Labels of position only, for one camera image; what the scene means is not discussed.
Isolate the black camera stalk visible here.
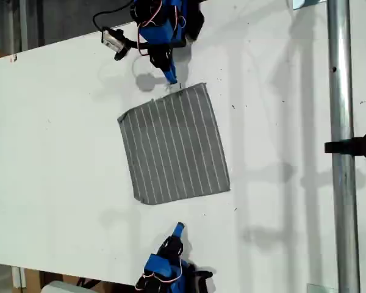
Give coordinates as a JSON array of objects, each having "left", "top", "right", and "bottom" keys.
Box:
[{"left": 113, "top": 29, "right": 154, "bottom": 61}]

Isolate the black clamp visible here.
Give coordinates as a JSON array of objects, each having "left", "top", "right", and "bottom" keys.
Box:
[{"left": 324, "top": 129, "right": 366, "bottom": 162}]

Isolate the brown cardboard box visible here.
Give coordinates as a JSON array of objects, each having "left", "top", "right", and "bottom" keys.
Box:
[{"left": 23, "top": 267, "right": 117, "bottom": 293}]

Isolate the grey white-striped towel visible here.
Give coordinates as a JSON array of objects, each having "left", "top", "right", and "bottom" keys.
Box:
[{"left": 117, "top": 81, "right": 232, "bottom": 206}]

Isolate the white plastic container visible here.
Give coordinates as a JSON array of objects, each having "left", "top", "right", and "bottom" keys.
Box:
[{"left": 41, "top": 280, "right": 97, "bottom": 293}]

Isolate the black camera cable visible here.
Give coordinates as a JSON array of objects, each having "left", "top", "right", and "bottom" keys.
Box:
[{"left": 92, "top": 0, "right": 135, "bottom": 32}]

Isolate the white table leg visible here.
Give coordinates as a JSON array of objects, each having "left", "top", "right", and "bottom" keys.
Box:
[{"left": 11, "top": 266, "right": 27, "bottom": 289}]

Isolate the steel post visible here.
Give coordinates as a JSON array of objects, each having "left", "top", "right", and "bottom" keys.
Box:
[{"left": 326, "top": 0, "right": 362, "bottom": 293}]

